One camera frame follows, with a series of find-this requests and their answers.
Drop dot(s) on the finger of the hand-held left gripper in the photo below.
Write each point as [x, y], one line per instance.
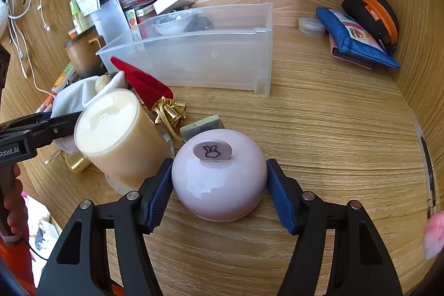
[27, 119]
[59, 126]

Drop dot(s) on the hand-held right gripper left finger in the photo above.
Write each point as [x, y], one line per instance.
[160, 199]

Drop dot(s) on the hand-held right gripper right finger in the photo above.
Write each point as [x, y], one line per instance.
[277, 192]

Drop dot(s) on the white cloth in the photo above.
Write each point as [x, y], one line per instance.
[69, 98]

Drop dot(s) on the cream candle glass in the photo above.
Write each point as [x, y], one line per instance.
[114, 129]

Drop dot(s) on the pink round jar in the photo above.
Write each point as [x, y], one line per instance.
[218, 188]

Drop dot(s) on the small green gold box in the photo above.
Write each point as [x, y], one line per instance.
[204, 126]

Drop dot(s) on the clear plastic bin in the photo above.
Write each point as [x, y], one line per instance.
[208, 56]

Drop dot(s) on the person's left forearm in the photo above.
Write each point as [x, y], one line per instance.
[15, 258]

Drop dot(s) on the wooden desktop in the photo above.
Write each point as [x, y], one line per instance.
[329, 143]

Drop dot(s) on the person's left hand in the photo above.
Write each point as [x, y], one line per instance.
[14, 212]

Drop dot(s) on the gold cap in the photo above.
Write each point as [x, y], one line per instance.
[75, 163]

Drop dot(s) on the beige stone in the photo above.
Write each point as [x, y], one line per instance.
[101, 83]

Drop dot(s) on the brown mug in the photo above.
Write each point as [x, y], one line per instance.
[81, 53]

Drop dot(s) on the gold ribbon bow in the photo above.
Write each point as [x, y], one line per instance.
[170, 115]

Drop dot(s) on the red felt piece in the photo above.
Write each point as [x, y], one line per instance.
[145, 81]

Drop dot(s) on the light green bottle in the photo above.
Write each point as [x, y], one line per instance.
[78, 18]

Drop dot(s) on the white plastic bag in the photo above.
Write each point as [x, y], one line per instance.
[2, 11]

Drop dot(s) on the frosted plastic file holder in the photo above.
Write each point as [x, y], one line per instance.
[111, 22]

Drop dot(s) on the fruit print box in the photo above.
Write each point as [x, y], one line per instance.
[133, 25]

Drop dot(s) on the pink wallet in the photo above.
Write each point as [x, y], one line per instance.
[338, 53]

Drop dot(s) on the glass bowl of trinkets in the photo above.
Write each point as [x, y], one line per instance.
[173, 26]

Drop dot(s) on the pink soft object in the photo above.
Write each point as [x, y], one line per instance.
[435, 237]

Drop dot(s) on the small round white container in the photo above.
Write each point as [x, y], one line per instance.
[311, 27]

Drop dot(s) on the white cardboard box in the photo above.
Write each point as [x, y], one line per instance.
[171, 1]

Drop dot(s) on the blue fabric pouch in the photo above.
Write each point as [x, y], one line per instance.
[357, 43]

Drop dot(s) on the black orange zip case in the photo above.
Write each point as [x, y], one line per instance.
[367, 11]

